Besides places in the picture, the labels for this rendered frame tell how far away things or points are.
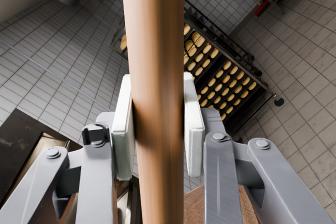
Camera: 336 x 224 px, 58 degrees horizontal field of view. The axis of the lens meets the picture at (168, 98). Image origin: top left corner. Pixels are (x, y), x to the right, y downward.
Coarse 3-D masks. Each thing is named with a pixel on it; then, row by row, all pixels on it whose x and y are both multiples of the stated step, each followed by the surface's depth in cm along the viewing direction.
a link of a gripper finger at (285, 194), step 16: (256, 144) 13; (272, 144) 13; (256, 160) 12; (272, 160) 12; (272, 176) 11; (288, 176) 11; (256, 192) 13; (272, 192) 11; (288, 192) 11; (304, 192) 11; (256, 208) 13; (272, 208) 11; (288, 208) 10; (304, 208) 10; (320, 208) 10
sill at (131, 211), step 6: (132, 186) 211; (132, 192) 206; (132, 198) 201; (132, 204) 197; (126, 210) 197; (132, 210) 193; (126, 216) 192; (132, 216) 189; (126, 222) 187; (132, 222) 185
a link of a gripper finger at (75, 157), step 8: (104, 112) 17; (112, 112) 17; (96, 120) 16; (104, 120) 16; (112, 120) 16; (72, 152) 14; (80, 152) 14; (112, 152) 14; (72, 160) 13; (80, 160) 13; (112, 160) 14; (72, 168) 13; (80, 168) 13; (64, 176) 13; (72, 176) 13; (64, 184) 13; (72, 184) 13; (56, 192) 13; (64, 192) 13; (72, 192) 14
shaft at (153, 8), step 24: (144, 0) 14; (168, 0) 14; (144, 24) 14; (168, 24) 14; (144, 48) 15; (168, 48) 15; (144, 72) 15; (168, 72) 15; (144, 96) 16; (168, 96) 16; (144, 120) 17; (168, 120) 17; (144, 144) 18; (168, 144) 17; (144, 168) 19; (168, 168) 18; (144, 192) 20; (168, 192) 19; (144, 216) 21; (168, 216) 20
